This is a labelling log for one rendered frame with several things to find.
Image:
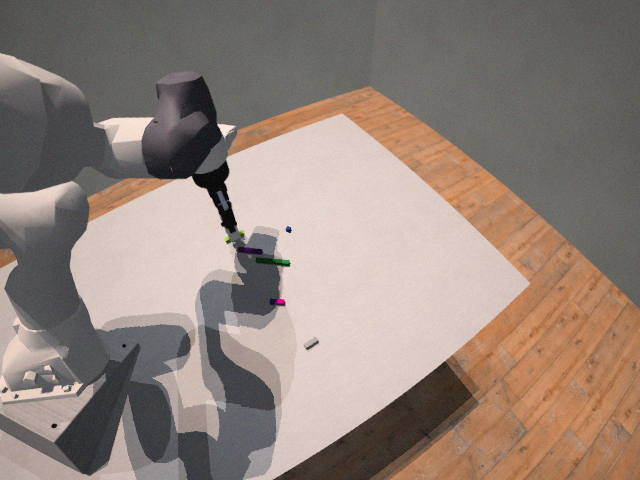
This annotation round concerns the grey rod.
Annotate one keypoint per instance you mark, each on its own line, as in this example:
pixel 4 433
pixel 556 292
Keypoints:
pixel 311 342

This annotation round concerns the lime green rod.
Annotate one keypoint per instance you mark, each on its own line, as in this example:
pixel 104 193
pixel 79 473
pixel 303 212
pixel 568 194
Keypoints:
pixel 227 239

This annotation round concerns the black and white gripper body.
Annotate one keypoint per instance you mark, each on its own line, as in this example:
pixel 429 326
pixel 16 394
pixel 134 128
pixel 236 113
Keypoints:
pixel 213 180

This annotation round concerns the purple rod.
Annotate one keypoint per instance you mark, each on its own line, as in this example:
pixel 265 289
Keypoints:
pixel 250 250

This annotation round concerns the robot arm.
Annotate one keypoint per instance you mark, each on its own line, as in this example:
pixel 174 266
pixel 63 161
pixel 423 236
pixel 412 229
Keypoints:
pixel 46 135

